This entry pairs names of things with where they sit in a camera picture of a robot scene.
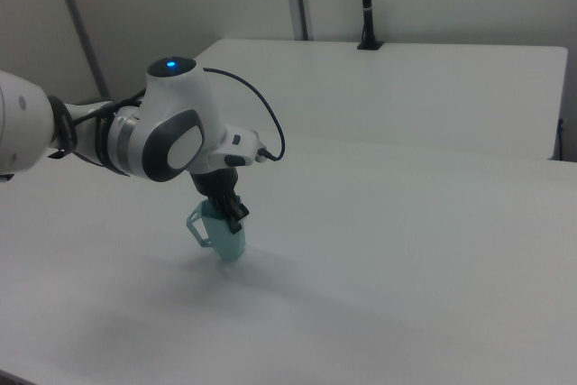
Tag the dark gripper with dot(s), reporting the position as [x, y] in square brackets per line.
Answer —
[215, 182]

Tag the white side table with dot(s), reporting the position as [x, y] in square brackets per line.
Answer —
[405, 87]

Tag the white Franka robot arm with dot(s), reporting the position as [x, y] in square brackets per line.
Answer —
[180, 96]

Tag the black pole with clamp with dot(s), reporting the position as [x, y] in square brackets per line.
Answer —
[369, 2]

